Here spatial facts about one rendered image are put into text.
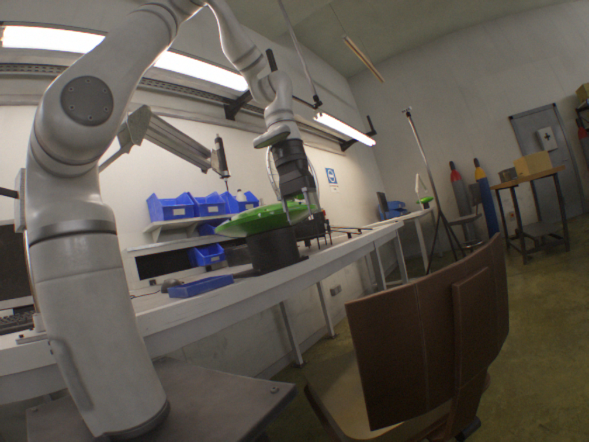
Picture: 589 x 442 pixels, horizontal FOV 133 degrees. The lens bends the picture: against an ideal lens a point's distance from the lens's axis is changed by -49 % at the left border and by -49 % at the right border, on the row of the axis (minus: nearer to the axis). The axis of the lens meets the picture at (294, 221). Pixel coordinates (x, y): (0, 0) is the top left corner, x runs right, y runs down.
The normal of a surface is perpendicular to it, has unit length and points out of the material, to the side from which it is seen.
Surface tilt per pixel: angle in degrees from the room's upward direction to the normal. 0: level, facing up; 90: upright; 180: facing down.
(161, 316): 90
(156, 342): 90
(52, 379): 90
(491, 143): 90
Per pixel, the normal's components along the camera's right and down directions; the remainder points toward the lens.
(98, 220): 0.96, -0.25
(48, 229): 0.34, -0.15
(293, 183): -0.50, 0.06
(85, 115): 0.88, -0.15
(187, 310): 0.77, -0.23
